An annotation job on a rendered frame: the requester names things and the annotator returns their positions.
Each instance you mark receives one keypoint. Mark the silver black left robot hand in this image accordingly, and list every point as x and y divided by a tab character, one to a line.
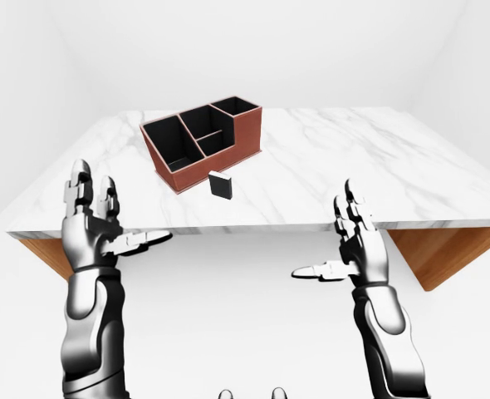
81	234

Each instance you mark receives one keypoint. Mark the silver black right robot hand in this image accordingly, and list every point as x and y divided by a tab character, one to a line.
367	253

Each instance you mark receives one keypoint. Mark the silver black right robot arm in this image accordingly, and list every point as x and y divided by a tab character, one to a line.
388	341

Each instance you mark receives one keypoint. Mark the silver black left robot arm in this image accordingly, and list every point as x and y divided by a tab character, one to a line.
92	332

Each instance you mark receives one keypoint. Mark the small black book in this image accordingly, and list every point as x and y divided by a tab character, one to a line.
221	185

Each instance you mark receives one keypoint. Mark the red-brown desk caddy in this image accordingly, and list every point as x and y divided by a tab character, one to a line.
203	141

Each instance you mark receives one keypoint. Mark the wooden table base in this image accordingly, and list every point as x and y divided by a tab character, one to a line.
440	257

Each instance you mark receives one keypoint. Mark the small dark rounded shape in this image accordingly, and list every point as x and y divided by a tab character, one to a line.
225	394
279	393

